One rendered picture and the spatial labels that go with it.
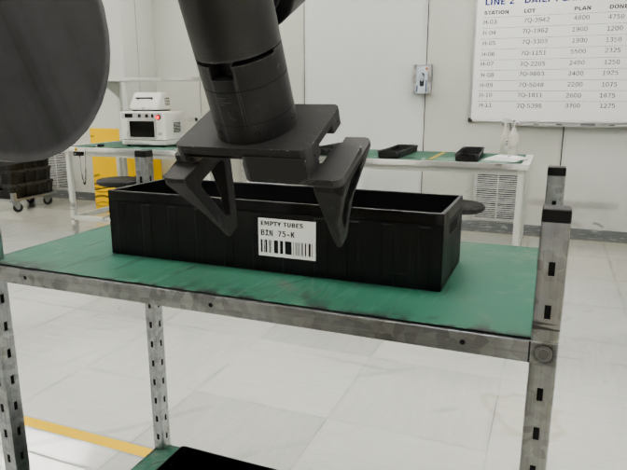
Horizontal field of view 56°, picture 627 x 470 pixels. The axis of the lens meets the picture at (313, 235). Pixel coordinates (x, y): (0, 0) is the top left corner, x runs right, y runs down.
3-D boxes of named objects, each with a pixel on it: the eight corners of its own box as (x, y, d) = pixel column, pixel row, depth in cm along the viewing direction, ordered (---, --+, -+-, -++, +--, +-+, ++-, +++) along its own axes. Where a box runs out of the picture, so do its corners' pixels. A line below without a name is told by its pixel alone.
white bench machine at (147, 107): (143, 143, 546) (139, 92, 535) (186, 144, 534) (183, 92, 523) (119, 146, 511) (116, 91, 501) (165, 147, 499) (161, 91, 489)
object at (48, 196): (28, 201, 707) (22, 151, 694) (59, 203, 693) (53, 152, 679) (-18, 211, 648) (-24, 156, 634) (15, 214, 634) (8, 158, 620)
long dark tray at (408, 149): (397, 151, 470) (398, 144, 468) (418, 152, 464) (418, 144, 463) (376, 158, 414) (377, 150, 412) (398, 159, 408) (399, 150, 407)
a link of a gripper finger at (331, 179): (299, 211, 50) (277, 109, 44) (382, 217, 47) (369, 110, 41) (267, 263, 45) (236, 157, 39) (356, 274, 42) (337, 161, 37)
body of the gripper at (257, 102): (222, 124, 47) (195, 32, 42) (343, 127, 43) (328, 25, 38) (180, 168, 42) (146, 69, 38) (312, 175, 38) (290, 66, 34)
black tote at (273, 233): (112, 253, 104) (106, 189, 101) (170, 232, 119) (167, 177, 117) (440, 292, 83) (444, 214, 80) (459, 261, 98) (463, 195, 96)
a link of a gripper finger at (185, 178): (228, 205, 52) (197, 109, 47) (301, 212, 50) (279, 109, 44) (189, 254, 48) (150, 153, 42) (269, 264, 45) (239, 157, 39)
